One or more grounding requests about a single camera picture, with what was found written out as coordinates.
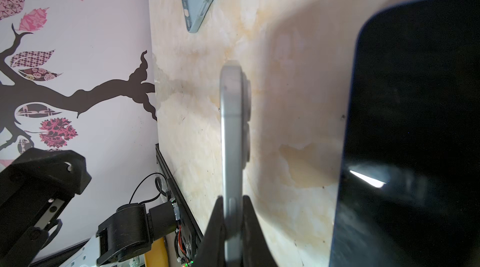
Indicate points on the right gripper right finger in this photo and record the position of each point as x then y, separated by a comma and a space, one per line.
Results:
255, 250

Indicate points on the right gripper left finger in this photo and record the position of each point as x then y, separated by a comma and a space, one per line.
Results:
211, 251

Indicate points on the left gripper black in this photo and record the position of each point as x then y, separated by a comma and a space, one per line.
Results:
35, 189

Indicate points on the black phone white case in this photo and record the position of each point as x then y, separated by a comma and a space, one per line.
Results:
235, 101

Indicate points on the black phone clear case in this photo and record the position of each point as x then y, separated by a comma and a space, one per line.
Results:
409, 187

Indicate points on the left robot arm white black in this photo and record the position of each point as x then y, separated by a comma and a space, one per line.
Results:
132, 230

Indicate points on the yellow plastic bin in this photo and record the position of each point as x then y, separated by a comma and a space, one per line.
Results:
157, 256

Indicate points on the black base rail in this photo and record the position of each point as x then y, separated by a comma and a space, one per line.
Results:
188, 233

